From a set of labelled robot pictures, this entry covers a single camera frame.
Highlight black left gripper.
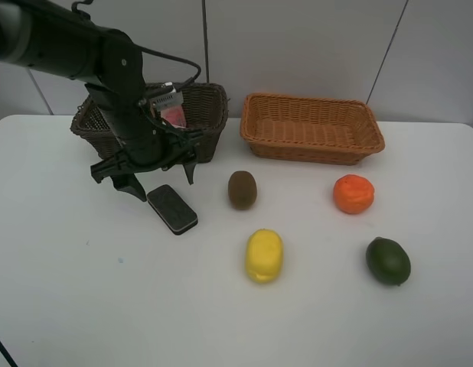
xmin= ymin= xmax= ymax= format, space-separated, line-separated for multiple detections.
xmin=90 ymin=128 xmax=204 ymax=202

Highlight black whiteboard eraser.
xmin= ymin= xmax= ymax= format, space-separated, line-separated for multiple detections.
xmin=147 ymin=184 xmax=198 ymax=235

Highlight pink bottle white cap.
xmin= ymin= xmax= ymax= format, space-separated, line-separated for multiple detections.
xmin=161 ymin=106 xmax=187 ymax=128

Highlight brown kiwi fruit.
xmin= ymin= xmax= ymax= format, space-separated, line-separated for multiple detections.
xmin=228 ymin=171 xmax=257 ymax=210

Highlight yellow lemon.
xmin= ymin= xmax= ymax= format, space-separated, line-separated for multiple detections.
xmin=245 ymin=229 xmax=284 ymax=284

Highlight orange fruit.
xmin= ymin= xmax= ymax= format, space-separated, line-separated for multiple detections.
xmin=332 ymin=174 xmax=375 ymax=215

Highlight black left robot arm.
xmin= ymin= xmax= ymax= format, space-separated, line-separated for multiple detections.
xmin=0 ymin=1 xmax=202 ymax=201

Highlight dark brown wicker basket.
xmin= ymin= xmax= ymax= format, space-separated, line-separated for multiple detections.
xmin=70 ymin=83 xmax=228 ymax=164

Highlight orange wicker basket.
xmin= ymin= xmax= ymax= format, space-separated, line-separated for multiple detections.
xmin=240 ymin=93 xmax=385 ymax=165

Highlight green avocado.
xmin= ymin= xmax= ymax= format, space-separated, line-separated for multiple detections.
xmin=365 ymin=237 xmax=411 ymax=286

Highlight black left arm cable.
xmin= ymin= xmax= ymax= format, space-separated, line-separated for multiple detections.
xmin=70 ymin=0 xmax=203 ymax=91

